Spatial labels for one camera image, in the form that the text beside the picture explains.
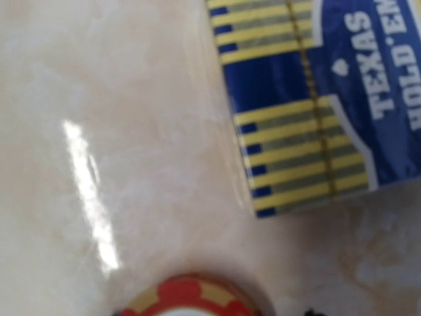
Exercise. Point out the blue playing card box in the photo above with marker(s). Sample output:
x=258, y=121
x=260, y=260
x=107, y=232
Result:
x=325, y=96

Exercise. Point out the red poker chip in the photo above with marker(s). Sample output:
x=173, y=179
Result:
x=193, y=294

